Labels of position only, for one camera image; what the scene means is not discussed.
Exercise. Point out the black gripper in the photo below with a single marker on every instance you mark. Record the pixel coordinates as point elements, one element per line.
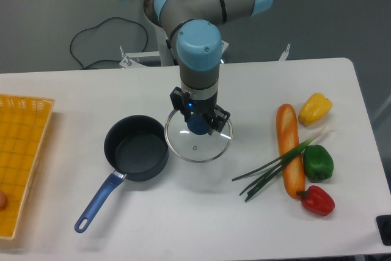
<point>214,116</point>

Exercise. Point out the glass lid blue knob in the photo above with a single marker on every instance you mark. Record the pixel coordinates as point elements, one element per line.
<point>191,141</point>

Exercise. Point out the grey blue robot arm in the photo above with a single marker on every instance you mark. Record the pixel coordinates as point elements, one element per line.
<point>191,27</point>

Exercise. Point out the dark blue saucepan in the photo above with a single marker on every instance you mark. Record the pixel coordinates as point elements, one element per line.
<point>137,150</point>

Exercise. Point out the green onion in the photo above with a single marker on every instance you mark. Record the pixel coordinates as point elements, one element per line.
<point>290,163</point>

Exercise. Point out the yellow bell pepper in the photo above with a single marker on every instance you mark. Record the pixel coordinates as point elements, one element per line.
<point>314,109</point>

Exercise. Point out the green bell pepper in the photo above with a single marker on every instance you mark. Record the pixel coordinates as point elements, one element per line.
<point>318,163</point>

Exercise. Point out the red bell pepper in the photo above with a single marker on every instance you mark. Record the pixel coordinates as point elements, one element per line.
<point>316,200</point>

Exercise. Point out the yellow woven basket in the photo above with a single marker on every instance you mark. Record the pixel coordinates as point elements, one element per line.
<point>24,121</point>

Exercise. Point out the black object table corner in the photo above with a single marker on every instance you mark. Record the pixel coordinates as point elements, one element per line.
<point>384,227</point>

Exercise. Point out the orange object in basket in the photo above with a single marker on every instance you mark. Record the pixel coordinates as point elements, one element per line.
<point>3,199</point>

